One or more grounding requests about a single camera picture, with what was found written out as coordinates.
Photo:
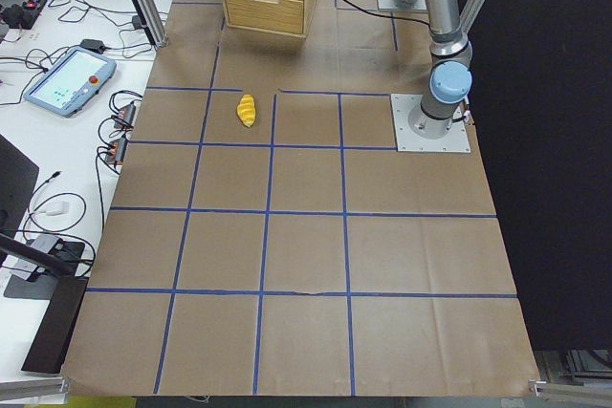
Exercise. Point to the yellow toy bread loaf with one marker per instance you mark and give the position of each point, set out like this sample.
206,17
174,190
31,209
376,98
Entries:
246,110

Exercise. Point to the black power adapter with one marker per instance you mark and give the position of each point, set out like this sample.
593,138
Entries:
93,45

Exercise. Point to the near teach pendant tablet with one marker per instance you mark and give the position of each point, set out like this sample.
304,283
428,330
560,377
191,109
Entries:
71,82

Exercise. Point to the brown paper table cover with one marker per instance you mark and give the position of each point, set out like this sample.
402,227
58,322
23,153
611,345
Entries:
305,255

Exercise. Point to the white charger block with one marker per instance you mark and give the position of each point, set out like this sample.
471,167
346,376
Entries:
55,208

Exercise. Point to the black monitor stand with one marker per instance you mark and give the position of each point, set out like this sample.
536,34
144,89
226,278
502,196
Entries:
55,263

